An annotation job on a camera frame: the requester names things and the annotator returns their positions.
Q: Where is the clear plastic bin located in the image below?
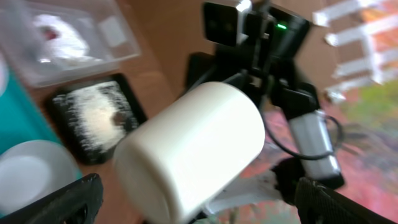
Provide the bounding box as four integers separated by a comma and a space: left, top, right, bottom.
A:
1, 0, 141, 87

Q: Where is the white napkin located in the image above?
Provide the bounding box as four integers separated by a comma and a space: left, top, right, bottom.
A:
33, 14, 102, 66

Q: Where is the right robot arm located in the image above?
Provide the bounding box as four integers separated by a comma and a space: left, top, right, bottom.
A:
185, 1, 320, 120

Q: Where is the small pink saucer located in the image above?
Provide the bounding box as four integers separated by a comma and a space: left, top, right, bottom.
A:
1, 140, 82, 217

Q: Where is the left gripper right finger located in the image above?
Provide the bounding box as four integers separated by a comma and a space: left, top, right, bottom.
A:
295, 177, 395, 224

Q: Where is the brown food scrap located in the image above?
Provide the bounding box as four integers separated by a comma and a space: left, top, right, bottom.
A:
111, 111, 127, 128

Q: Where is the large white plate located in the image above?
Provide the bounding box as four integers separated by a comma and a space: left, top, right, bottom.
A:
0, 54, 9, 96

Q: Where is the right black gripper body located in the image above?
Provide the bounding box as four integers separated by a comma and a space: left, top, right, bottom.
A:
185, 52, 320, 120

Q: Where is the black tray with rice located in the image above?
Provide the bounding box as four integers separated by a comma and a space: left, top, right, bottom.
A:
45, 73, 147, 165

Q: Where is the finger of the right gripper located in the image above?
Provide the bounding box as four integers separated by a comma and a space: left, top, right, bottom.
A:
223, 73, 249, 90

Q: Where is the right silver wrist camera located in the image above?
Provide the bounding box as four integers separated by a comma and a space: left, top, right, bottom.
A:
288, 110, 345, 189

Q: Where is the teal serving tray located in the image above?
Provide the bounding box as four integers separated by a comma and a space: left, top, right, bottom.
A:
0, 67, 83, 218

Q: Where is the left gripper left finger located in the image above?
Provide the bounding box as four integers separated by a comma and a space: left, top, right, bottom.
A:
1, 173, 104, 224

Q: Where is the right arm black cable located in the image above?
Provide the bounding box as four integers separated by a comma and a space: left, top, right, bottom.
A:
261, 105, 345, 161

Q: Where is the white cup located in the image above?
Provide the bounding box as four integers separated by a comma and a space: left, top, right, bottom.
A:
113, 82, 265, 223

